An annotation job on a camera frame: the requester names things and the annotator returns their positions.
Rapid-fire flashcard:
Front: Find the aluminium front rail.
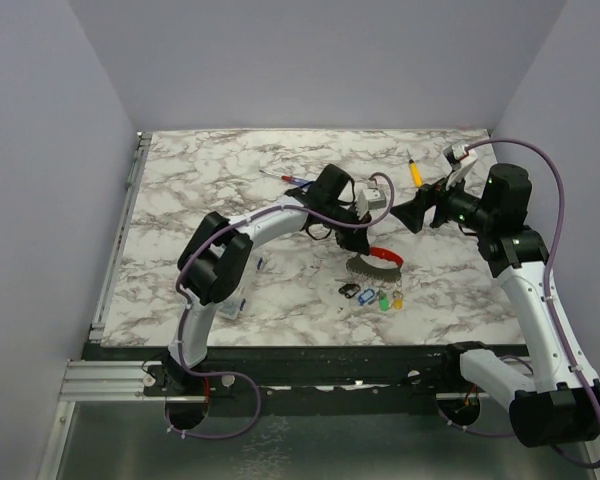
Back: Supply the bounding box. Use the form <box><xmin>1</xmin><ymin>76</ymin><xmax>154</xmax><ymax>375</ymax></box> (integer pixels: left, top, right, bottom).
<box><xmin>62</xmin><ymin>353</ymin><xmax>589</xmax><ymax>401</ymax></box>

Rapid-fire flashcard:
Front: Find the blue key tag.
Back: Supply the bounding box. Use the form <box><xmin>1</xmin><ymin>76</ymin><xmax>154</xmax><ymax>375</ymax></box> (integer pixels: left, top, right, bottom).
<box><xmin>357</xmin><ymin>288</ymin><xmax>376</xmax><ymax>306</ymax></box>

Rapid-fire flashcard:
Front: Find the blue red screwdriver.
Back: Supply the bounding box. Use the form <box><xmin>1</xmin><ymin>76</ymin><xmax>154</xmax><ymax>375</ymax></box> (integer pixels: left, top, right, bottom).
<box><xmin>259</xmin><ymin>169</ymin><xmax>312</xmax><ymax>187</ymax></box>

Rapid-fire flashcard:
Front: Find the aluminium left side rail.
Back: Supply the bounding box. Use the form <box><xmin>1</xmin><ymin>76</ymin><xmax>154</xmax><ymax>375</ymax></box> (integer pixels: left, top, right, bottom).
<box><xmin>87</xmin><ymin>132</ymin><xmax>153</xmax><ymax>344</ymax></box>

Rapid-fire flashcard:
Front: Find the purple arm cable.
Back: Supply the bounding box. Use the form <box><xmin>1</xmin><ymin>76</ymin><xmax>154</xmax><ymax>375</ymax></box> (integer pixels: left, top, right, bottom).
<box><xmin>444</xmin><ymin>138</ymin><xmax>600</xmax><ymax>470</ymax></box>
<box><xmin>164</xmin><ymin>172</ymin><xmax>396</xmax><ymax>441</ymax></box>

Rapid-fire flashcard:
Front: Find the clear plastic screw organizer box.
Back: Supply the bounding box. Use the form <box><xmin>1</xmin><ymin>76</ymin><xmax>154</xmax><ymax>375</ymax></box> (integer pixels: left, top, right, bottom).
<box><xmin>217</xmin><ymin>295</ymin><xmax>246</xmax><ymax>320</ymax></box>

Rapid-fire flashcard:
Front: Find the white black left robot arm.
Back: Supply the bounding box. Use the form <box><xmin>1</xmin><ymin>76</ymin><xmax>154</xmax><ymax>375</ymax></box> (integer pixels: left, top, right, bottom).
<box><xmin>162</xmin><ymin>164</ymin><xmax>373</xmax><ymax>395</ymax></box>

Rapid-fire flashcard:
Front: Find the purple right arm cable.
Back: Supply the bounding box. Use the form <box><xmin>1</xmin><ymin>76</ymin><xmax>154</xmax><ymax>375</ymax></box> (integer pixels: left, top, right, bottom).
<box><xmin>444</xmin><ymin>138</ymin><xmax>600</xmax><ymax>470</ymax></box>

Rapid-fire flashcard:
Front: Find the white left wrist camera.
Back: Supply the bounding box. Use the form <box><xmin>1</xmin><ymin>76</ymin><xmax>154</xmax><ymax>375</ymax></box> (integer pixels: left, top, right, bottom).
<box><xmin>355</xmin><ymin>188</ymin><xmax>387</xmax><ymax>220</ymax></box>

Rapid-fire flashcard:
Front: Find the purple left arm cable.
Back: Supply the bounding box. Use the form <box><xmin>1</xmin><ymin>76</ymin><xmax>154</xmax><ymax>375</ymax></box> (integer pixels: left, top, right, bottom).
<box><xmin>164</xmin><ymin>172</ymin><xmax>396</xmax><ymax>441</ymax></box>

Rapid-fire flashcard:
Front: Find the grey key organizer red handle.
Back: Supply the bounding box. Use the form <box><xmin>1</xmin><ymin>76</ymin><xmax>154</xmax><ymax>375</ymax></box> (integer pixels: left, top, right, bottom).
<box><xmin>346</xmin><ymin>247</ymin><xmax>404</xmax><ymax>283</ymax></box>

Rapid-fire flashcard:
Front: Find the yellow screwdriver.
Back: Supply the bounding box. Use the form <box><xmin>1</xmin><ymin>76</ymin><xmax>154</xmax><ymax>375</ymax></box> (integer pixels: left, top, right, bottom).
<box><xmin>407</xmin><ymin>153</ymin><xmax>424</xmax><ymax>188</ymax></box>

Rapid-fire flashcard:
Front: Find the aluminium rail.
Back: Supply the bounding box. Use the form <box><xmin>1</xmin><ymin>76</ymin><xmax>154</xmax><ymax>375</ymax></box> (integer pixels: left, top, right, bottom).
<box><xmin>62</xmin><ymin>353</ymin><xmax>589</xmax><ymax>401</ymax></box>
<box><xmin>87</xmin><ymin>132</ymin><xmax>153</xmax><ymax>344</ymax></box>

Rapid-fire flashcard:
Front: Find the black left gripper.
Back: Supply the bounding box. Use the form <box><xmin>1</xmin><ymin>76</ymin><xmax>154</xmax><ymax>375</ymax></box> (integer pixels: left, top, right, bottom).
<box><xmin>321</xmin><ymin>201</ymin><xmax>371</xmax><ymax>255</ymax></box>

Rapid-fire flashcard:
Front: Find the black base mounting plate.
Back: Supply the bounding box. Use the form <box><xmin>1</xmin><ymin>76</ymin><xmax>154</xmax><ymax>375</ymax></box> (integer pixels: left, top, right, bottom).
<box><xmin>82</xmin><ymin>344</ymin><xmax>488</xmax><ymax>424</ymax></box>

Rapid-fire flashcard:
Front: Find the green key tag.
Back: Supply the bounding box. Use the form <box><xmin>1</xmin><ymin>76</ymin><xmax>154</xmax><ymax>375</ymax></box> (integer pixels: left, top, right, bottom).
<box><xmin>377</xmin><ymin>291</ymin><xmax>390</xmax><ymax>311</ymax></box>

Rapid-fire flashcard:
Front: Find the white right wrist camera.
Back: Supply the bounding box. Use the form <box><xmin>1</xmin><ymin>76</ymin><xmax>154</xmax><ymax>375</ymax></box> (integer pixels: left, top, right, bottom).
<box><xmin>443</xmin><ymin>143</ymin><xmax>478</xmax><ymax>190</ymax></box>

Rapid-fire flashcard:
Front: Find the yellow key tag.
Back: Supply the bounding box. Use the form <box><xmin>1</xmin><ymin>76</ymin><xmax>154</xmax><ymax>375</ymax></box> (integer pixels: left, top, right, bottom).
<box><xmin>391</xmin><ymin>291</ymin><xmax>404</xmax><ymax>310</ymax></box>

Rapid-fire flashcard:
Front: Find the black key tag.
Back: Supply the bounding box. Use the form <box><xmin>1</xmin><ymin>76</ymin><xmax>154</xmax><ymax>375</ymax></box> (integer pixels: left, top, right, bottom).
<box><xmin>338</xmin><ymin>282</ymin><xmax>361</xmax><ymax>299</ymax></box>

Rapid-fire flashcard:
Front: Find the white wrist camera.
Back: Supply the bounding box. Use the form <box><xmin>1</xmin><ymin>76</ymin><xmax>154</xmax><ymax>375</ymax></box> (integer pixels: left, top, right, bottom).
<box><xmin>355</xmin><ymin>188</ymin><xmax>387</xmax><ymax>220</ymax></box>
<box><xmin>443</xmin><ymin>143</ymin><xmax>478</xmax><ymax>190</ymax></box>

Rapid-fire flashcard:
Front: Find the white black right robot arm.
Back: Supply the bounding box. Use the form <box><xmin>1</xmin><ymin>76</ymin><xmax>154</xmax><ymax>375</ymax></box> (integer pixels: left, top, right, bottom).
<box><xmin>391</xmin><ymin>164</ymin><xmax>600</xmax><ymax>447</ymax></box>

